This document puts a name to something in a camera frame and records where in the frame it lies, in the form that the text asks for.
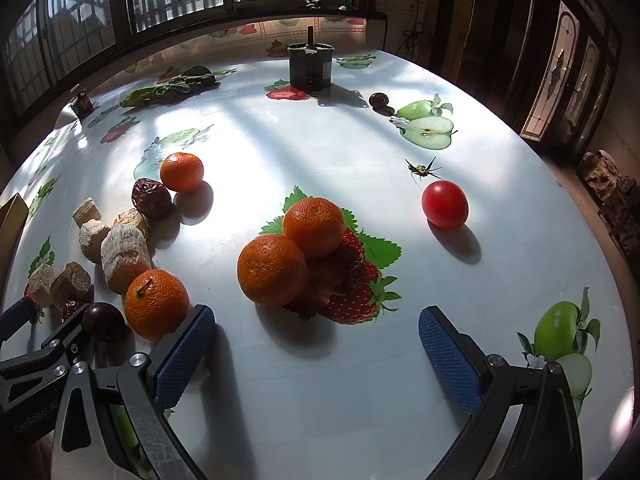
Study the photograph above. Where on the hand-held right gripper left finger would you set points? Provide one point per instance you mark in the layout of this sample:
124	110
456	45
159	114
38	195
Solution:
182	355

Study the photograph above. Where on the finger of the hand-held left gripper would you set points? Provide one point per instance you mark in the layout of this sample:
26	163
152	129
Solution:
17	312
67	332

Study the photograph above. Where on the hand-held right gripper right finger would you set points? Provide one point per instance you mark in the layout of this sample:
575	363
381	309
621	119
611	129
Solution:
447	360

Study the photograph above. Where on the orange tangerine with stem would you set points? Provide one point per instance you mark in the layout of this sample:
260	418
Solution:
156	304

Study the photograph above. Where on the cardboard box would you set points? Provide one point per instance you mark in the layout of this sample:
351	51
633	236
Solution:
12	230

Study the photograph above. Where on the large beige fibrous chunk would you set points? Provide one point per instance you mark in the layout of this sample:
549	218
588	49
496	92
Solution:
125	258

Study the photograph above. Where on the large red dried date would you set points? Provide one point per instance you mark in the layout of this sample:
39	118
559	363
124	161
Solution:
151	198

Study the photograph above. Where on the dark purple plum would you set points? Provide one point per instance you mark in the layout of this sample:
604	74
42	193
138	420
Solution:
102	321

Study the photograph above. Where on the red tomato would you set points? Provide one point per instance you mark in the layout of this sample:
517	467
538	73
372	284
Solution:
445	204

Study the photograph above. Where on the small dark red jar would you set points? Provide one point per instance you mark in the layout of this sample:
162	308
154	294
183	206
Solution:
81	102

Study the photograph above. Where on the brown wood carving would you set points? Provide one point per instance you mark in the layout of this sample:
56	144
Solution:
610	185

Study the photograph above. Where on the fruit printed tablecloth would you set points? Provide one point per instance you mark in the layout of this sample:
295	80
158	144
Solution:
310	150

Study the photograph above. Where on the green leafy vegetable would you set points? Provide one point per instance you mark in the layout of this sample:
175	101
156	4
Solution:
170	87

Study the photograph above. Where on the dark dried date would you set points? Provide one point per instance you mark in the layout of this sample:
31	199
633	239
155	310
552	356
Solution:
379	100

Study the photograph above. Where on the stained glass wooden door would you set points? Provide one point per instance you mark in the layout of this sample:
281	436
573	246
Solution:
575	75

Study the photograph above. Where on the black canister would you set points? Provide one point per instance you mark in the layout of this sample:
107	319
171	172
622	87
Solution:
310	65

